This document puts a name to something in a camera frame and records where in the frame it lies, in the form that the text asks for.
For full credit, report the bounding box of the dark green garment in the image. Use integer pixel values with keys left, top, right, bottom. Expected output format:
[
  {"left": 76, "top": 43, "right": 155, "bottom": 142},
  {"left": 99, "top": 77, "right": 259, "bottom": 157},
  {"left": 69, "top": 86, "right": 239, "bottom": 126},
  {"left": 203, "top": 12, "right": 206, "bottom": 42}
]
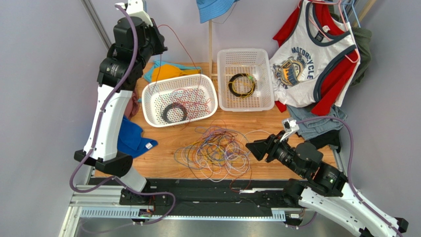
[{"left": 320, "top": 13, "right": 372, "bottom": 86}]

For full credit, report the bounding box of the white motorcycle tank top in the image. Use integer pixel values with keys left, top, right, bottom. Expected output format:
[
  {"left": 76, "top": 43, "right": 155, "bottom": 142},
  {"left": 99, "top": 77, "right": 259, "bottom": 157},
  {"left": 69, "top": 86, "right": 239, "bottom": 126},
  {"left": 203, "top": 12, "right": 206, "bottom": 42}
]
[{"left": 269, "top": 0, "right": 361, "bottom": 109}]

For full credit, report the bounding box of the pink clothes hanger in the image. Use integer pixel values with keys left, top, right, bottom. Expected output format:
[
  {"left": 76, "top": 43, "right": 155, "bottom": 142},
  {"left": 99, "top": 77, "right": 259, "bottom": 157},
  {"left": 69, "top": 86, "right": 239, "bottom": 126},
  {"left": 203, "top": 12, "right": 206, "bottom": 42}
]
[{"left": 298, "top": 0, "right": 361, "bottom": 66}]

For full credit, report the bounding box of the bright red wire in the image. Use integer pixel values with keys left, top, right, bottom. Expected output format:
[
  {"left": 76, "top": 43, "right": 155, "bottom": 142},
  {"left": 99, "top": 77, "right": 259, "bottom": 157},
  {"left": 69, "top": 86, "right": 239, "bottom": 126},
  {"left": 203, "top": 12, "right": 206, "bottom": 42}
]
[{"left": 154, "top": 24, "right": 205, "bottom": 127}]

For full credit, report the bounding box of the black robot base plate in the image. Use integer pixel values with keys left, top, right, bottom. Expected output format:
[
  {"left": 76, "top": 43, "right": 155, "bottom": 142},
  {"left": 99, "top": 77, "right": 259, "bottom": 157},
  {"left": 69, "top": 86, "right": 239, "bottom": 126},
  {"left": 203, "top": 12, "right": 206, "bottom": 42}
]
[{"left": 89, "top": 179, "right": 314, "bottom": 220}]

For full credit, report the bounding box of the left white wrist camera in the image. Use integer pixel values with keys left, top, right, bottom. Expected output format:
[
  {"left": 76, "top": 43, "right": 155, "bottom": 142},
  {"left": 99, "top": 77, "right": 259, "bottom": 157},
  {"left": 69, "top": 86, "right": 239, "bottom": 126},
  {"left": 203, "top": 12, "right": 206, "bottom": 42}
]
[{"left": 115, "top": 0, "right": 153, "bottom": 26}]

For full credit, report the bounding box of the metal corner rail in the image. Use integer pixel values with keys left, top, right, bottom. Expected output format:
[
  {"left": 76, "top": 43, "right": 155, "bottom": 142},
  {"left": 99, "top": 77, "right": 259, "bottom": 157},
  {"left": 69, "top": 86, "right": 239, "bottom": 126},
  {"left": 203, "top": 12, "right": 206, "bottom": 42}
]
[{"left": 81, "top": 0, "right": 112, "bottom": 49}]

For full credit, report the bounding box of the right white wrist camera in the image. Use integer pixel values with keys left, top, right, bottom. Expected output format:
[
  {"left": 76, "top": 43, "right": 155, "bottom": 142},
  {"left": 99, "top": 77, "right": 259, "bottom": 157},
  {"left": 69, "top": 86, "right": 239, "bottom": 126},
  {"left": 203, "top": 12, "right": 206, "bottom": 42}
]
[{"left": 280, "top": 118, "right": 299, "bottom": 141}]

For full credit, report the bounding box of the rectangular white plastic basket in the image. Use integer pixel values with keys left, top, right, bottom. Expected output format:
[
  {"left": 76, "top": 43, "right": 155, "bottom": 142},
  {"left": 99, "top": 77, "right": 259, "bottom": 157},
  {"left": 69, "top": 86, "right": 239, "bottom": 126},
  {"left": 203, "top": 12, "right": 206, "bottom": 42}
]
[{"left": 217, "top": 48, "right": 275, "bottom": 112}]

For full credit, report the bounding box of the red wire in basket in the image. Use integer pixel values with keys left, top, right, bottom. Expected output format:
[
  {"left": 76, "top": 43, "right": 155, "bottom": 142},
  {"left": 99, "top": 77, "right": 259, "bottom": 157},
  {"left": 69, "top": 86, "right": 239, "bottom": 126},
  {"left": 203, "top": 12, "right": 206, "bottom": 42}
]
[{"left": 174, "top": 90, "right": 214, "bottom": 119}]

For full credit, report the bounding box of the colourful wire pile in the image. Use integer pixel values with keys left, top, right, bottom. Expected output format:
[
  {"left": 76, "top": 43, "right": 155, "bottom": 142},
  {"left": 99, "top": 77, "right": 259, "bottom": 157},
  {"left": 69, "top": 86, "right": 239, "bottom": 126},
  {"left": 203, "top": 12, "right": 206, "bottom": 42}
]
[{"left": 173, "top": 119, "right": 274, "bottom": 194}]

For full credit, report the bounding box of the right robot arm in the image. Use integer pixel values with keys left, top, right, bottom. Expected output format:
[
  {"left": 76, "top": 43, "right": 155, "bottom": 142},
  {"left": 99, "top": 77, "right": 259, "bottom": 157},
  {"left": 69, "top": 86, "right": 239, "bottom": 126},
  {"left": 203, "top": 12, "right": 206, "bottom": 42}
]
[{"left": 246, "top": 131, "right": 409, "bottom": 237}]

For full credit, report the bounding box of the grey denim garment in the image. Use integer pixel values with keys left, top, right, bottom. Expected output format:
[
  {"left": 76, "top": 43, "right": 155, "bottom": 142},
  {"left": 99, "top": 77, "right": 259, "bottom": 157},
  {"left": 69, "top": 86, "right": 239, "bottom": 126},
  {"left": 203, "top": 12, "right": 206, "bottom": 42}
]
[{"left": 287, "top": 105, "right": 348, "bottom": 140}]

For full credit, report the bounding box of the red shirt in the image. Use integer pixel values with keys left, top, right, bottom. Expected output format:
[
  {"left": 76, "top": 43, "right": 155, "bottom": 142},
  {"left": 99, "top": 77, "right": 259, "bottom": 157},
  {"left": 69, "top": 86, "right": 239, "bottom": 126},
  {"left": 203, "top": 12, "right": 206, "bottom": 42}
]
[{"left": 272, "top": 1, "right": 359, "bottom": 119}]

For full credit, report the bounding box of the pink cloth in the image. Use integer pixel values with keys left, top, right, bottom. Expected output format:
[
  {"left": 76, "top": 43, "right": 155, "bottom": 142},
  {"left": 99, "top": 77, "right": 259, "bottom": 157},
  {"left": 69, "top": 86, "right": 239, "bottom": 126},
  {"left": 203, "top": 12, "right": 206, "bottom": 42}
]
[{"left": 124, "top": 91, "right": 139, "bottom": 120}]

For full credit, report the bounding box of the rounded white plastic basket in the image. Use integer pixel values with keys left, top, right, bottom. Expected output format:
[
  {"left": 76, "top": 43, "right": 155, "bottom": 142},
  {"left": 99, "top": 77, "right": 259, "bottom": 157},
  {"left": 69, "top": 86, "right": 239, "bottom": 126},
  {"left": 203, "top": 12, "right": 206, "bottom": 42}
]
[{"left": 141, "top": 74, "right": 218, "bottom": 128}]

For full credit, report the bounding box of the pink wire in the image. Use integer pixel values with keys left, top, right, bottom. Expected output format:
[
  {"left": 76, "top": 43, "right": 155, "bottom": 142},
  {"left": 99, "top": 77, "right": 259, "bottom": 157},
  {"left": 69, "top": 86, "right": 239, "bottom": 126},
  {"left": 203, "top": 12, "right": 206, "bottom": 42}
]
[
  {"left": 154, "top": 86, "right": 214, "bottom": 116},
  {"left": 164, "top": 87, "right": 214, "bottom": 118}
]

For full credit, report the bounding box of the blue cloth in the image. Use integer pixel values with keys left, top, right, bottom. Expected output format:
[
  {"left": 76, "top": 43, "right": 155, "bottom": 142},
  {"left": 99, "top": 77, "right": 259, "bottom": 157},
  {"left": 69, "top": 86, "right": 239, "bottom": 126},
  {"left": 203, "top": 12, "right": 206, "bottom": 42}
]
[{"left": 117, "top": 116, "right": 158, "bottom": 158}]

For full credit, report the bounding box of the teal cloth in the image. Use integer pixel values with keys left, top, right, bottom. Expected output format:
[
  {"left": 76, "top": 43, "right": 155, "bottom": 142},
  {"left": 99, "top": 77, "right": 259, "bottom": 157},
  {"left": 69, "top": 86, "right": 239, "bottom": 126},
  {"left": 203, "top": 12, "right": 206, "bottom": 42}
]
[{"left": 143, "top": 60, "right": 202, "bottom": 82}]

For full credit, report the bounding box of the orange cloth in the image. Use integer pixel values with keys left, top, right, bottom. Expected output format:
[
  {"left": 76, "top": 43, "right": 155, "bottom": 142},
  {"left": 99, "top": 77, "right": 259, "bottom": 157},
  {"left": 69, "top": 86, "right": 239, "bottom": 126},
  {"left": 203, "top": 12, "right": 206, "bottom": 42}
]
[{"left": 151, "top": 64, "right": 202, "bottom": 82}]

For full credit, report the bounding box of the aluminium slotted rail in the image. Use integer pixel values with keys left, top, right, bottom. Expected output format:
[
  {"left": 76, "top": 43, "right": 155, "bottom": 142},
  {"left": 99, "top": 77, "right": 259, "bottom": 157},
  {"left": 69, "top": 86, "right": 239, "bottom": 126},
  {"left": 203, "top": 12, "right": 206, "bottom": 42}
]
[{"left": 70, "top": 186, "right": 287, "bottom": 222}]

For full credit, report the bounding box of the black coiled cable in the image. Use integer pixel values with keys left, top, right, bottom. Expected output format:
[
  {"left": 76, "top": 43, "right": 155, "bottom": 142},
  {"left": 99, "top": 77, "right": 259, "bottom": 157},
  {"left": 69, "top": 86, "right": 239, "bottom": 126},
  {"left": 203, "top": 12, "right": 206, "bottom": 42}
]
[{"left": 228, "top": 73, "right": 256, "bottom": 98}]

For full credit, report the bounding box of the yellow wire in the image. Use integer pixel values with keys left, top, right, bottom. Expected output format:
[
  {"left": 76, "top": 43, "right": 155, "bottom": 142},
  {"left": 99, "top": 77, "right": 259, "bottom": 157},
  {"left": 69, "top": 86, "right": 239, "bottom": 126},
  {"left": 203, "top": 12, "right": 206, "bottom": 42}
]
[{"left": 213, "top": 73, "right": 257, "bottom": 99}]

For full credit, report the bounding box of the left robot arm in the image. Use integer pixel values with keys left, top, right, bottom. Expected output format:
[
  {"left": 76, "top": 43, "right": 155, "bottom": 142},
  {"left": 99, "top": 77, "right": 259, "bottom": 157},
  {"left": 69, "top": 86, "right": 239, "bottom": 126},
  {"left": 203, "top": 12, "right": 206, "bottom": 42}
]
[{"left": 74, "top": 16, "right": 167, "bottom": 205}]

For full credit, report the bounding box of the black garment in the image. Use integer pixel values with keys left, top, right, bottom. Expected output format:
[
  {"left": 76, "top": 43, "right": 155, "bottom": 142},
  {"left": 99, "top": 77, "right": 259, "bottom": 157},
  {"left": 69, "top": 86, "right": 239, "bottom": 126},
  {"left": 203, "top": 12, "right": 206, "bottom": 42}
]
[{"left": 306, "top": 130, "right": 341, "bottom": 153}]

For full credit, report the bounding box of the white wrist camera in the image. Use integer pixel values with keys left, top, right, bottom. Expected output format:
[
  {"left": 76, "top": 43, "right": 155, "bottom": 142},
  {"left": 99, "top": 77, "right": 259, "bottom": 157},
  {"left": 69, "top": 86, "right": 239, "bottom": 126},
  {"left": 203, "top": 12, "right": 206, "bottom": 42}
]
[
  {"left": 280, "top": 118, "right": 299, "bottom": 141},
  {"left": 115, "top": 0, "right": 153, "bottom": 26}
]

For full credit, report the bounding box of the wooden rack pole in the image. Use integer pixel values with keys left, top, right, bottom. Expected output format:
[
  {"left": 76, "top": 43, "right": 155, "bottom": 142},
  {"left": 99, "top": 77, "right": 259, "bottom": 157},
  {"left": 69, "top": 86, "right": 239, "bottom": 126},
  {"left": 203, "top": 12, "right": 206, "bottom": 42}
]
[{"left": 351, "top": 0, "right": 377, "bottom": 27}]

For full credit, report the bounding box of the light blue bucket hat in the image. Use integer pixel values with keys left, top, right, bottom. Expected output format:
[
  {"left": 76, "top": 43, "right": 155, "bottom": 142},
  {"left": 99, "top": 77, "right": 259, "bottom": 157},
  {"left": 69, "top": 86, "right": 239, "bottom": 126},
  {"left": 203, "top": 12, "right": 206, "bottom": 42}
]
[{"left": 196, "top": 0, "right": 238, "bottom": 24}]

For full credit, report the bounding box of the grey coiled cable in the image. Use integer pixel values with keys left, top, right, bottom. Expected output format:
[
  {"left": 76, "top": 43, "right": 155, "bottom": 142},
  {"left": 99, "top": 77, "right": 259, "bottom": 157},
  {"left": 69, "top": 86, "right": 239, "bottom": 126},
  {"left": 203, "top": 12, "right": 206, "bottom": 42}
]
[{"left": 161, "top": 102, "right": 188, "bottom": 124}]

